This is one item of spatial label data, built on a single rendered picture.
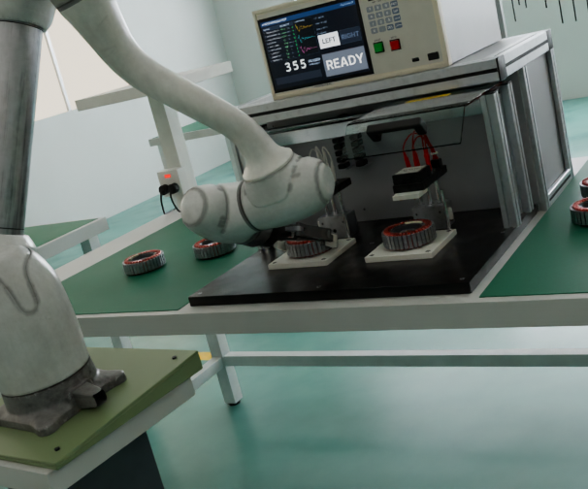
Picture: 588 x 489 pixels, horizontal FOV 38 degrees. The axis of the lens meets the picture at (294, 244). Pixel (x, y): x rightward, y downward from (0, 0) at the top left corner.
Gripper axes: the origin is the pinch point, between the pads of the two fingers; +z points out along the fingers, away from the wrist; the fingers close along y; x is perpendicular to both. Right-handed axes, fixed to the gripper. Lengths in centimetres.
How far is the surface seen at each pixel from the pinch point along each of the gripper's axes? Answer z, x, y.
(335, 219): 10.3, -7.1, -0.8
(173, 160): 54, -44, 87
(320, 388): 111, 31, 62
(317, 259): -4.2, 4.8, -4.8
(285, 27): -10.8, -47.1, 0.7
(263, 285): -13.4, 11.2, 2.9
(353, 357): 89, 21, 36
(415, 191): 0.2, -8.9, -25.8
